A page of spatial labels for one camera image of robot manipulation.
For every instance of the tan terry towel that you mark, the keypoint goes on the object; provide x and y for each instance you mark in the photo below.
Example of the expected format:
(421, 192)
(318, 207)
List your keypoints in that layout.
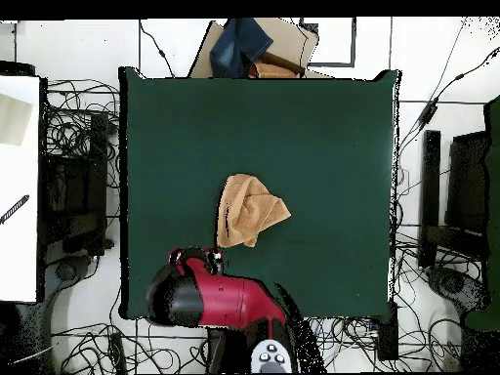
(250, 211)

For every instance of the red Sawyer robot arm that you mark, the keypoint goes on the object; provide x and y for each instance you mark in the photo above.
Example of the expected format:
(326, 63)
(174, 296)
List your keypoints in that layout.
(234, 300)

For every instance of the dark flat object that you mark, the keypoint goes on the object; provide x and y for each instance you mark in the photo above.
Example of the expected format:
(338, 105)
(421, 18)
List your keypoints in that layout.
(15, 68)

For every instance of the black power strip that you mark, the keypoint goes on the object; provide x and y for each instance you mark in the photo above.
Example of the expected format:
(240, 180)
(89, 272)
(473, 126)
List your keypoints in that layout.
(387, 336)
(117, 351)

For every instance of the dark green table cloth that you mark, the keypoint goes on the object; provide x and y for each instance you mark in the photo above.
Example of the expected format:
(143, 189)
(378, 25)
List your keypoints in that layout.
(312, 156)

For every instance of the white desk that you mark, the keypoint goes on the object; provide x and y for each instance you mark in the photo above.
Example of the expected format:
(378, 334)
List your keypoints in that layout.
(19, 254)

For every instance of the tan folded cloth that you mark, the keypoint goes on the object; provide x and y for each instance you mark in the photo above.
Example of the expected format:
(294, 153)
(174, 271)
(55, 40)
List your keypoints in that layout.
(273, 71)

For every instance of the dark brown folded cloth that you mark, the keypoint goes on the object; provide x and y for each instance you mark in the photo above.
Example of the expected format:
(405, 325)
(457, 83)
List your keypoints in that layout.
(281, 60)

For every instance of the blue denim jeans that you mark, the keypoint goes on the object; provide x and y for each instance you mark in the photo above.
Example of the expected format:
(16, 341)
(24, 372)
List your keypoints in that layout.
(234, 43)

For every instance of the brown cardboard box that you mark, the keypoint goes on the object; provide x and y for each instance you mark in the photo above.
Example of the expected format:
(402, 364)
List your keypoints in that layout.
(289, 39)

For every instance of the beige box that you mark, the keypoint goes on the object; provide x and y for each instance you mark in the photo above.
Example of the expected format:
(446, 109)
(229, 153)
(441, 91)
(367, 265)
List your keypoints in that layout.
(13, 121)

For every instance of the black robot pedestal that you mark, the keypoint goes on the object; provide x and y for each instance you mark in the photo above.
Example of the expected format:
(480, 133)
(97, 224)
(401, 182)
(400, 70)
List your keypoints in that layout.
(218, 351)

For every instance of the grey square frame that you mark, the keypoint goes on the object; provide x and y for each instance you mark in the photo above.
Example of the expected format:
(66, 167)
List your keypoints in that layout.
(353, 39)

